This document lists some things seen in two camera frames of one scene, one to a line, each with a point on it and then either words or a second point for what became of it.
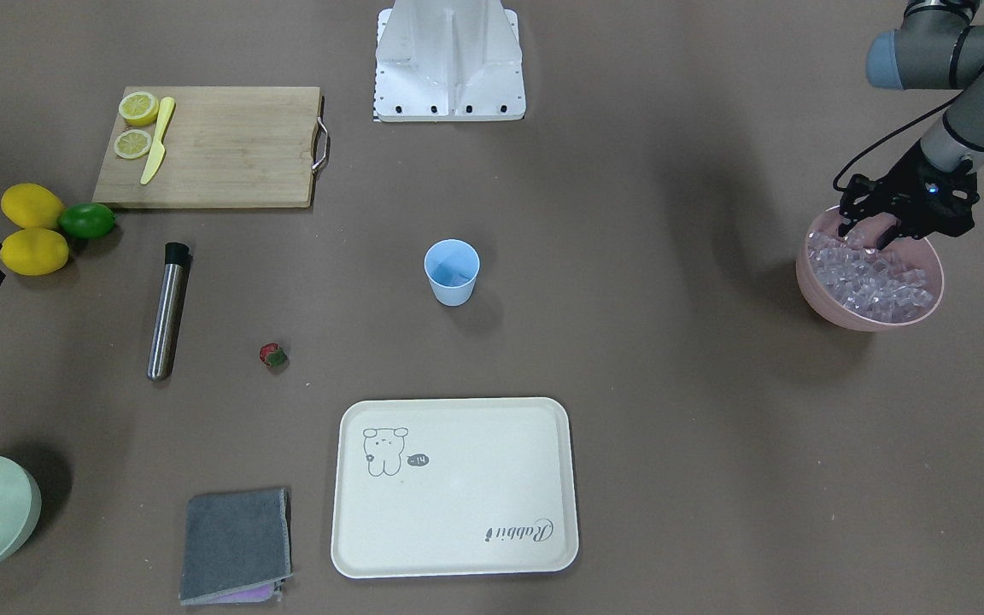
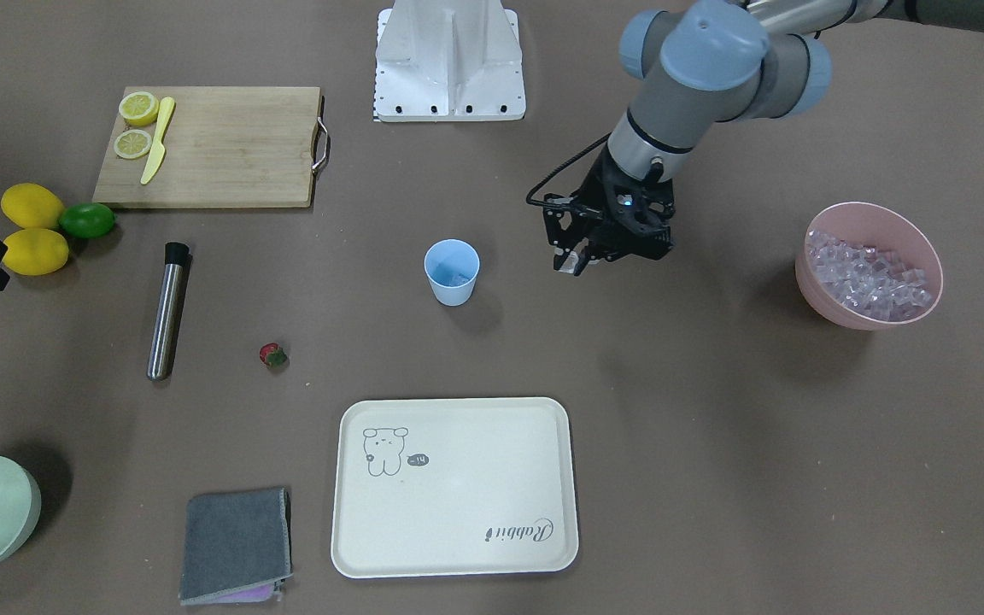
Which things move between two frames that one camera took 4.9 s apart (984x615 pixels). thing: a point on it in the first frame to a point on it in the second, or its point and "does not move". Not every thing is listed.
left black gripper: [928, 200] to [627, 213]
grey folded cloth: [237, 547] does not move
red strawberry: [272, 355] does not move
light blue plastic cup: [452, 266] does not move
